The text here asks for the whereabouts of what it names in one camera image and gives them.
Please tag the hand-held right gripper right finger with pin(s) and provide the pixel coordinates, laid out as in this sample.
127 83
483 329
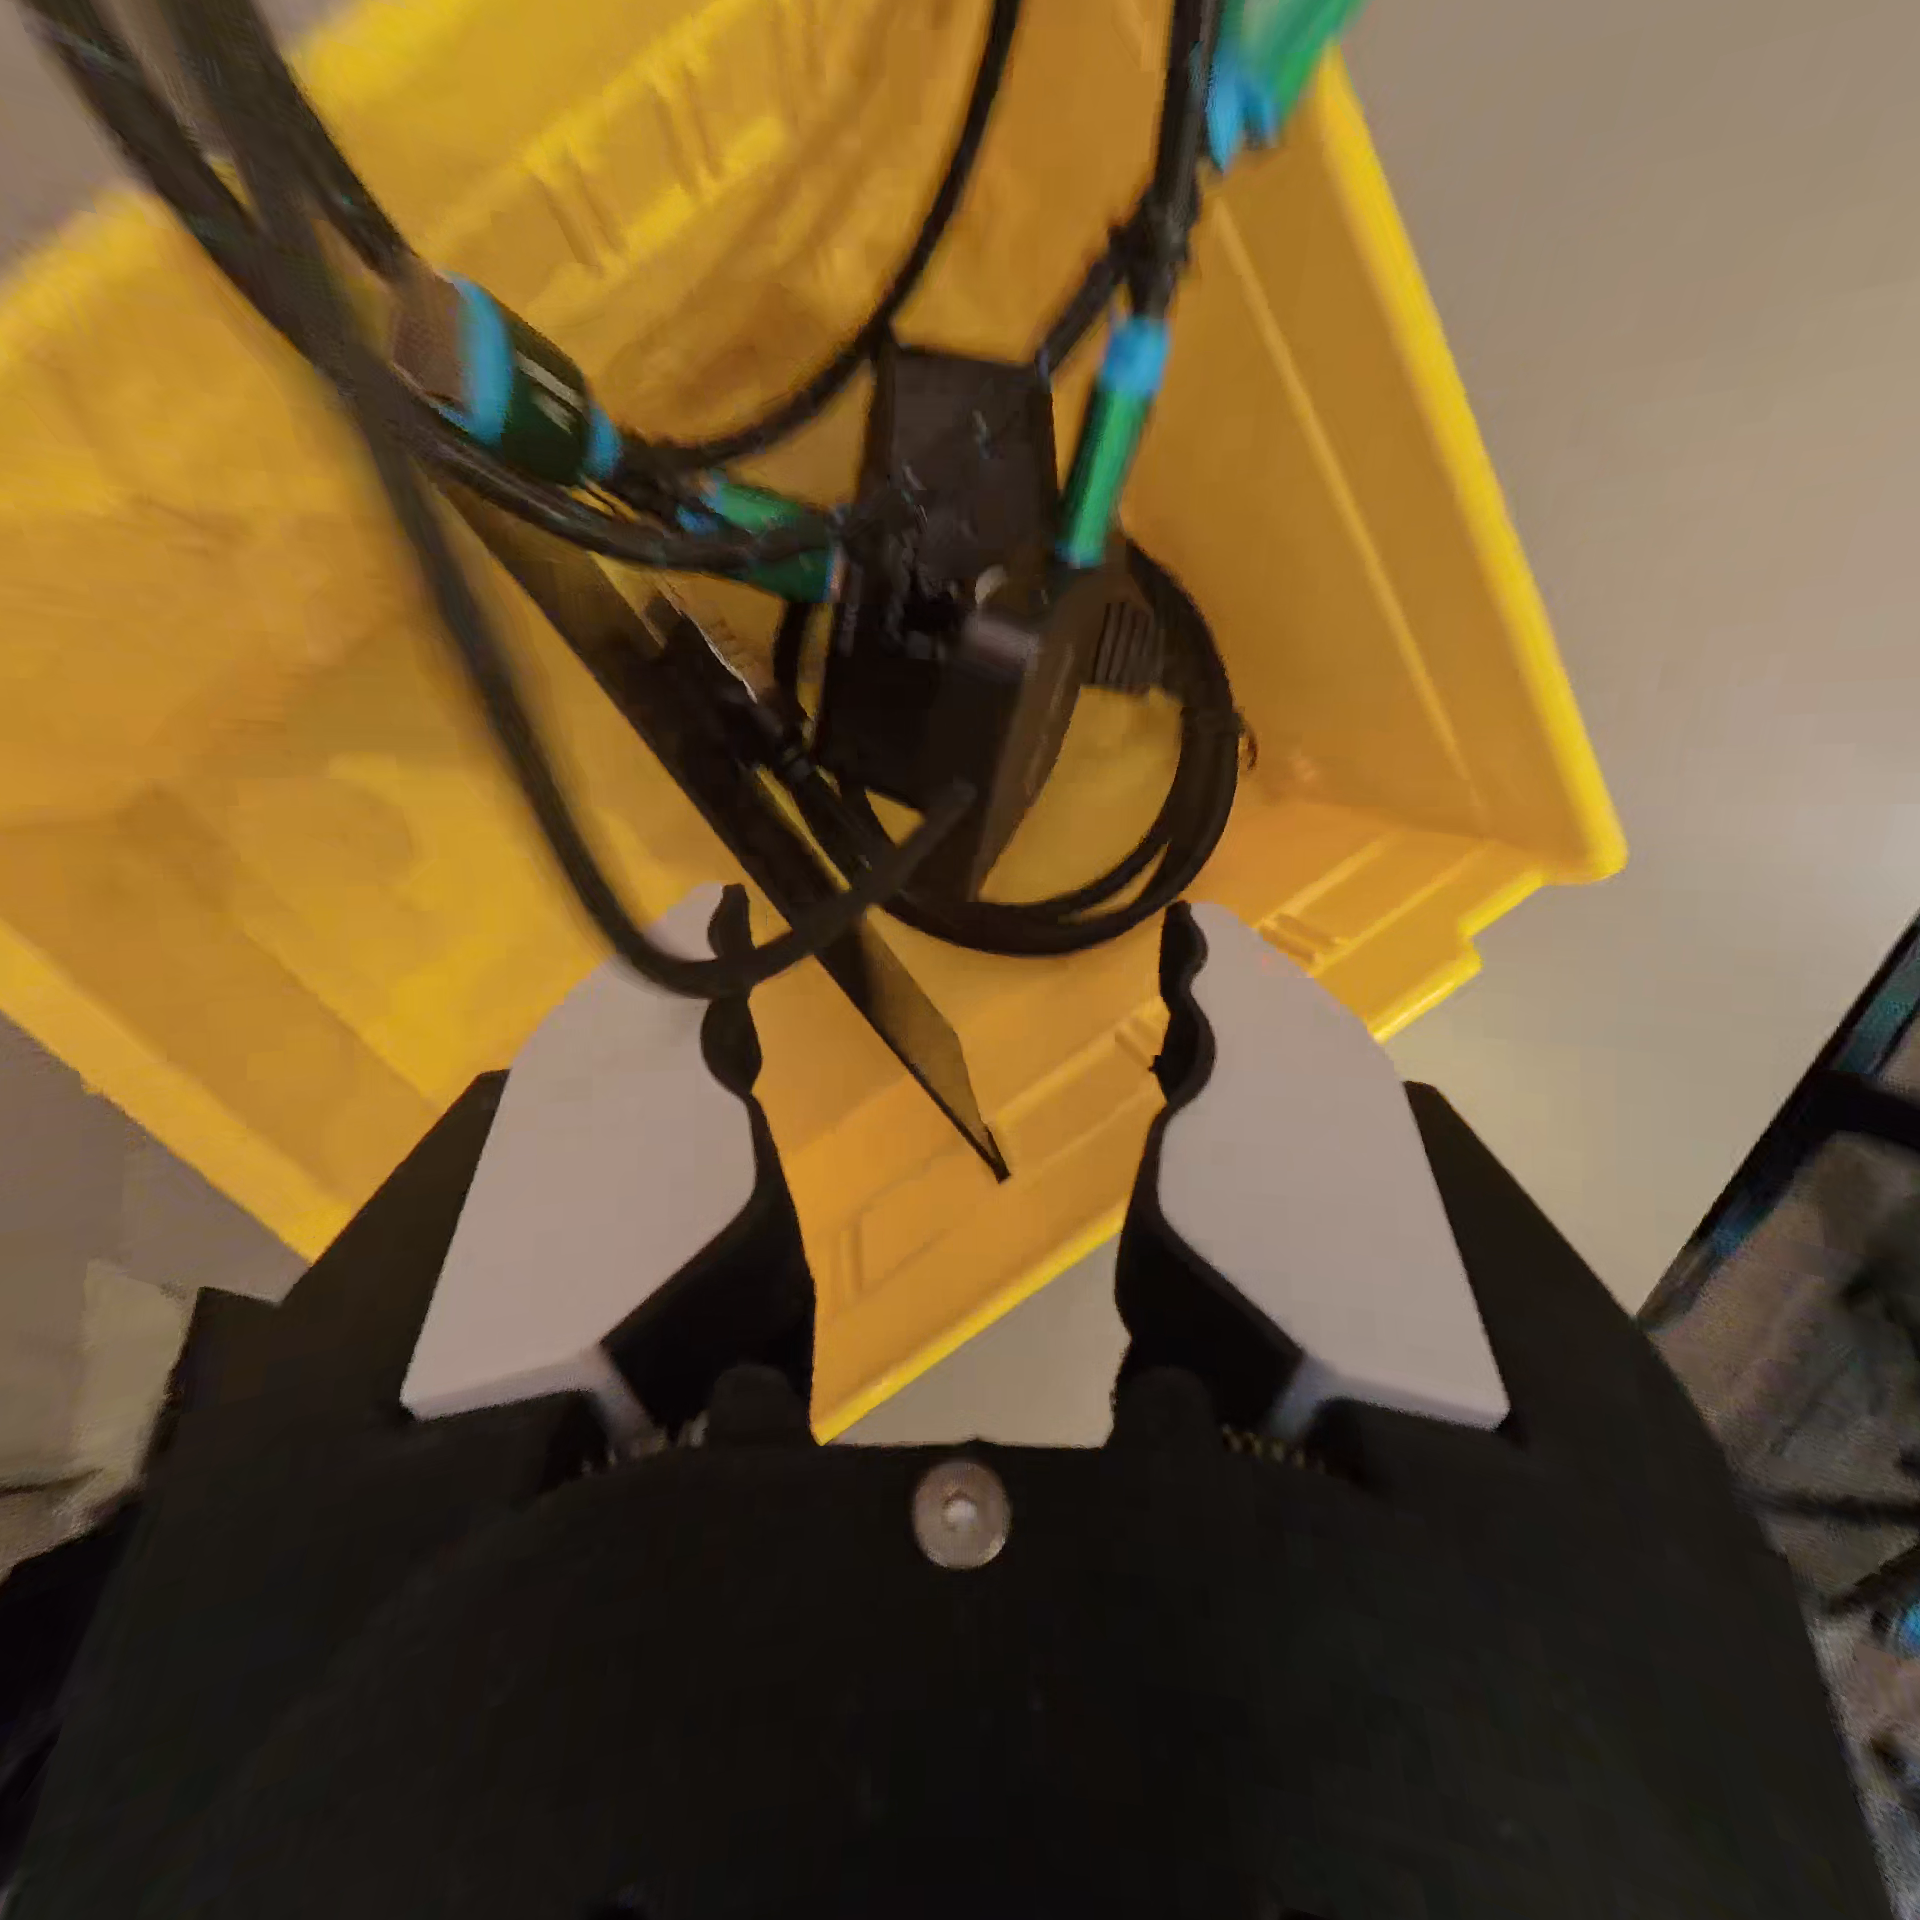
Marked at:
1306 1186

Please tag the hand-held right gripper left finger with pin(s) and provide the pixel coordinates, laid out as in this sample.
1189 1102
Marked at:
600 1172

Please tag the yellow plastic bin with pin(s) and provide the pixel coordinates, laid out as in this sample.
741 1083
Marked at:
271 722

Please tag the thin black flat panel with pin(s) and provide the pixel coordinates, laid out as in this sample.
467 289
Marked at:
901 1004

